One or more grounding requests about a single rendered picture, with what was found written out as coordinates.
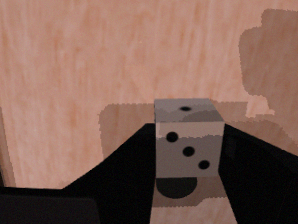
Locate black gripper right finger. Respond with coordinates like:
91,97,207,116
218,123,298,224

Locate grey die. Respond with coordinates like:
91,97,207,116
154,97,225,177

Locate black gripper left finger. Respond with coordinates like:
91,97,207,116
0,123,156,224

